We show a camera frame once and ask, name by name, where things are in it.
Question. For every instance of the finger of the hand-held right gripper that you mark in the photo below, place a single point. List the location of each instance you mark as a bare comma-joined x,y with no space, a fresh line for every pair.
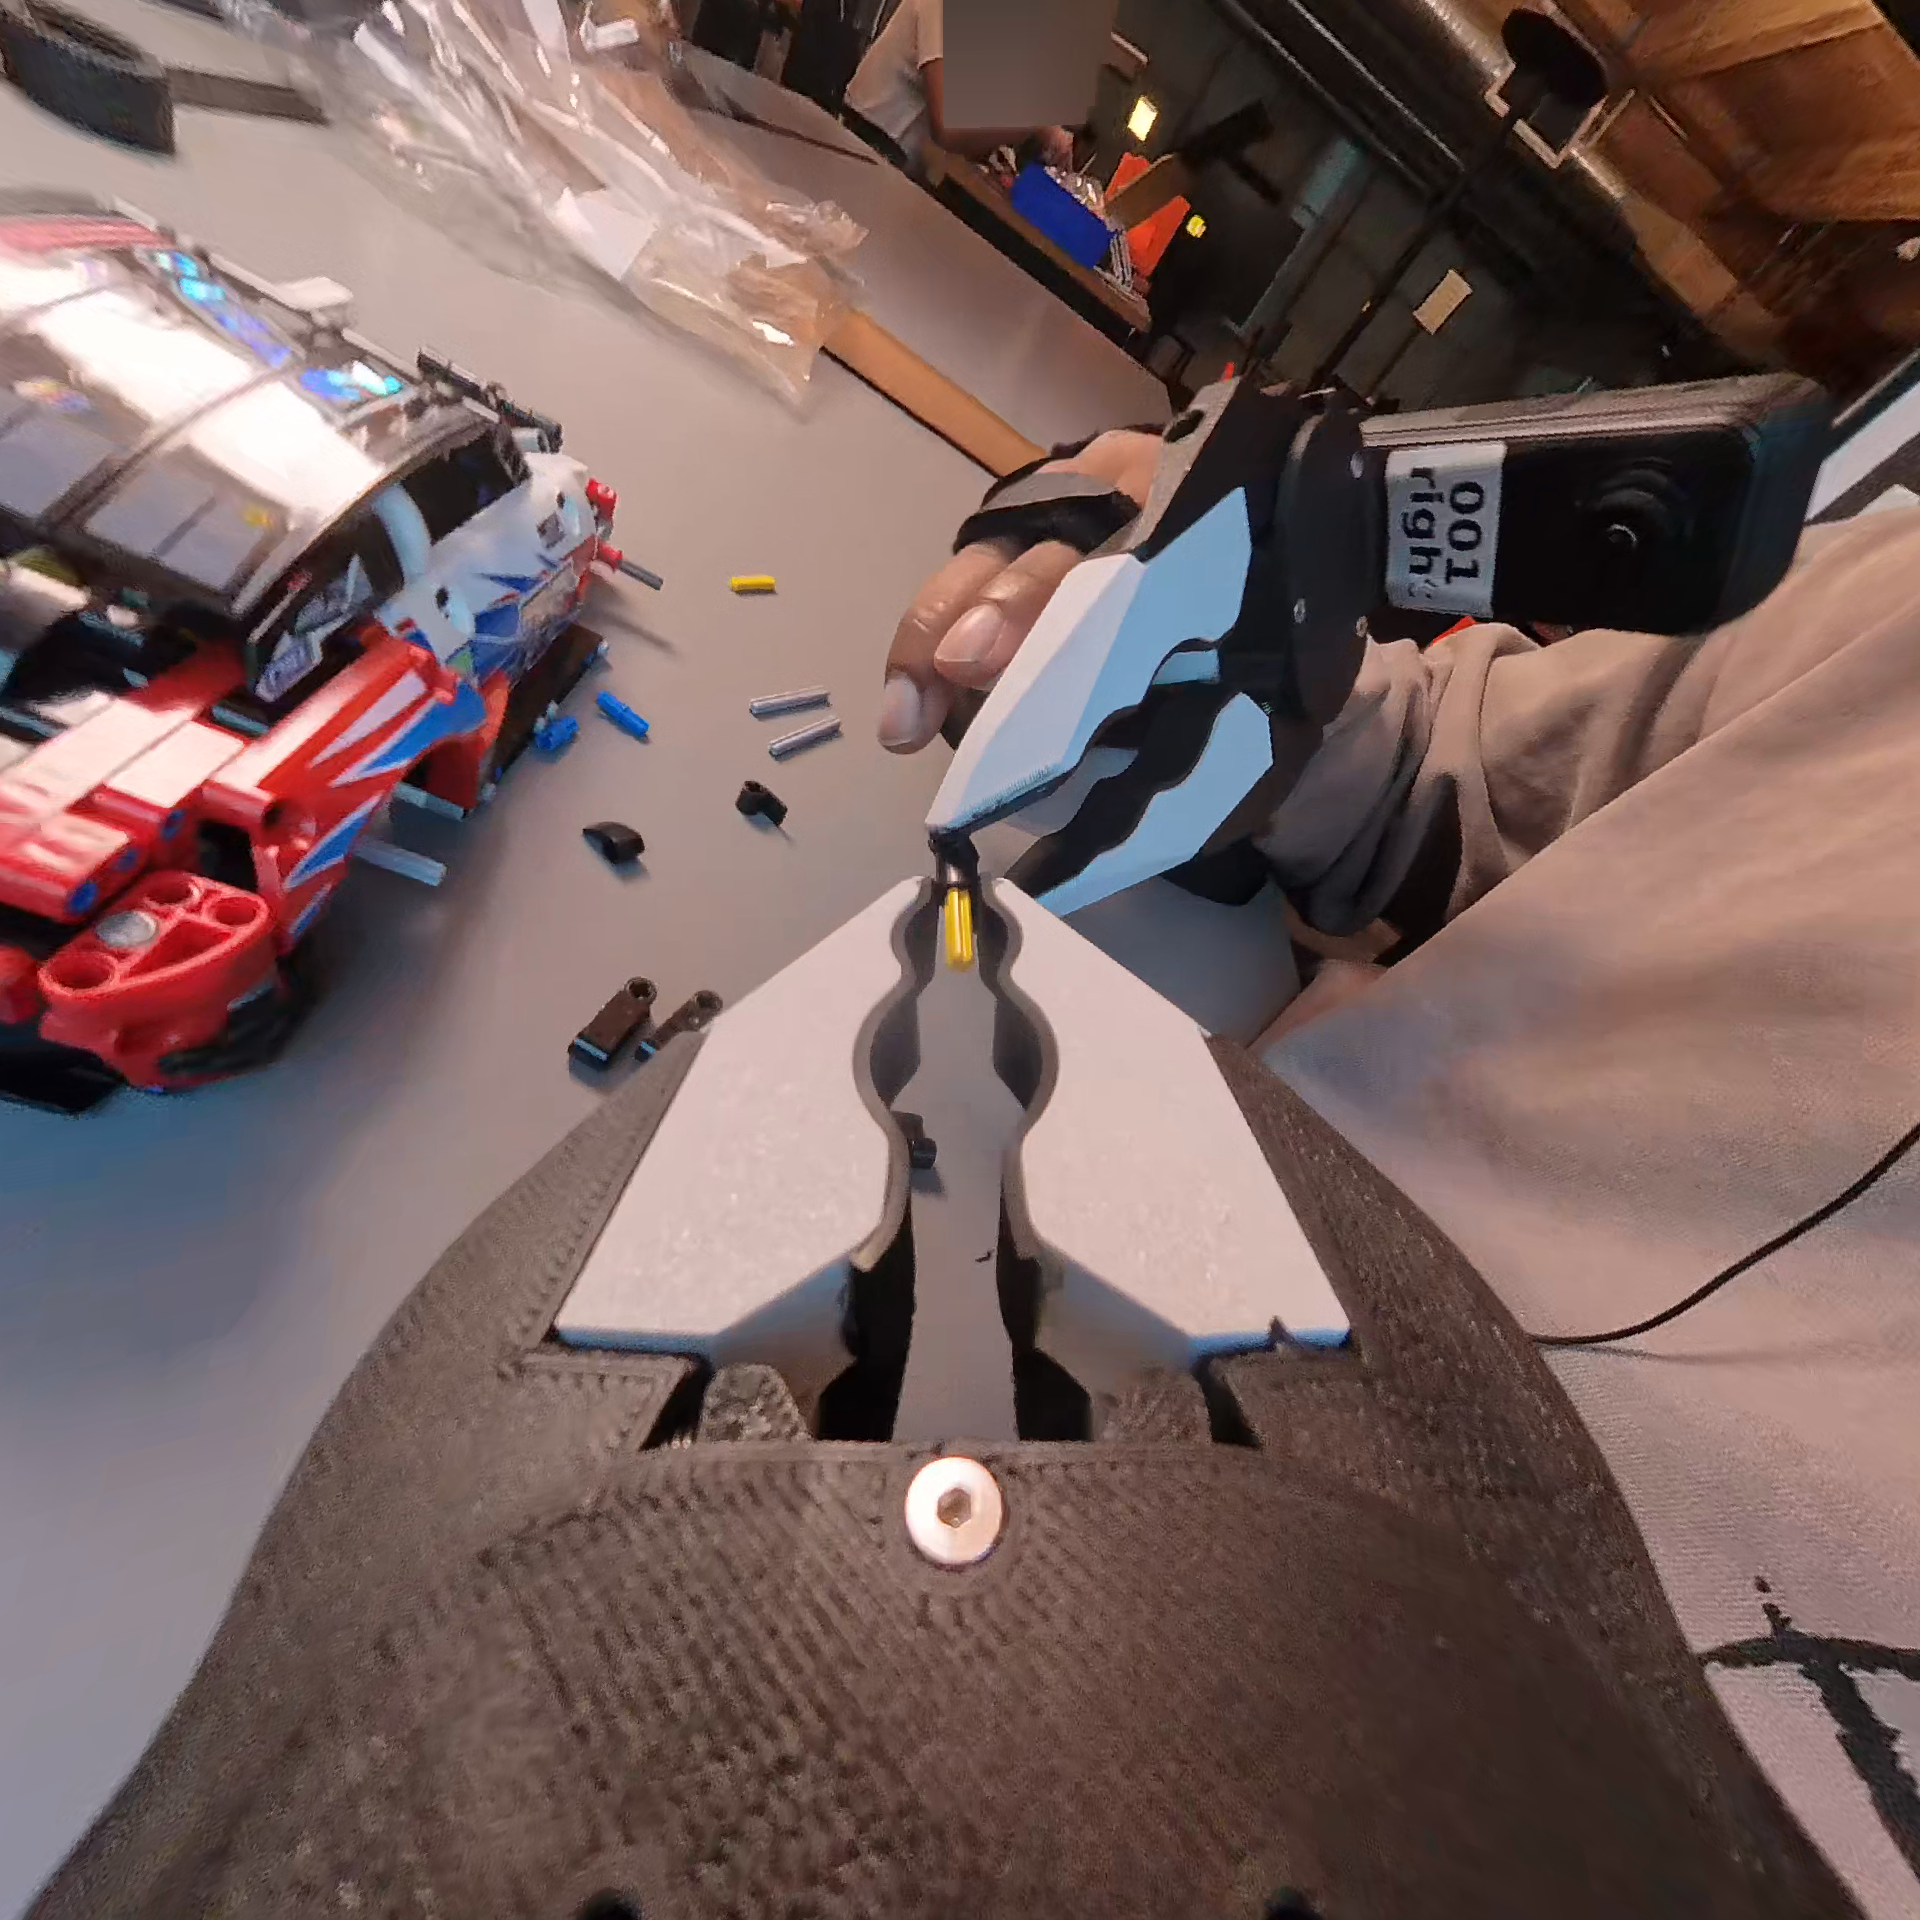
1111,645
1186,818

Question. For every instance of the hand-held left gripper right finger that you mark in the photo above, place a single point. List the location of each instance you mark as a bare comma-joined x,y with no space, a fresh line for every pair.
1186,1200

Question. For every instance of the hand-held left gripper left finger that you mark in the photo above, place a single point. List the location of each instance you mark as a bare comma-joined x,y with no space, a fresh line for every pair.
720,1200

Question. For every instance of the grey lego axle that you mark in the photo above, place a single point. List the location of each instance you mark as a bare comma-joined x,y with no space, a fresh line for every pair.
807,735
788,701

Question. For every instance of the lego race car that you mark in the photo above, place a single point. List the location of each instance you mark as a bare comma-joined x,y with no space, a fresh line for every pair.
300,720

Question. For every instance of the person's right forearm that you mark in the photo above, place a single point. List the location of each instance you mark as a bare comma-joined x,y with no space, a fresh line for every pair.
1499,751

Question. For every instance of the black angled lego piece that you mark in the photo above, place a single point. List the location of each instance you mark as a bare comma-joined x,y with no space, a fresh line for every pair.
614,843

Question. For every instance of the black rubber lego tire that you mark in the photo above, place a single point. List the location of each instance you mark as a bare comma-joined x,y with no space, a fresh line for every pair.
91,90

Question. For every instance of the blue plastic crate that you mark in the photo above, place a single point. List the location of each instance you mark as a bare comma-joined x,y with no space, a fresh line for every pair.
1056,208

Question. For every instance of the person's torso in beige hoodie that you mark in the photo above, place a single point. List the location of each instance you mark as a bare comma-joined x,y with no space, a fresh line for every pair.
1726,1200

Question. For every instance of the clear plastic bag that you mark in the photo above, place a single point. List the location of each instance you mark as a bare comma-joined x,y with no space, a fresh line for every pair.
600,194

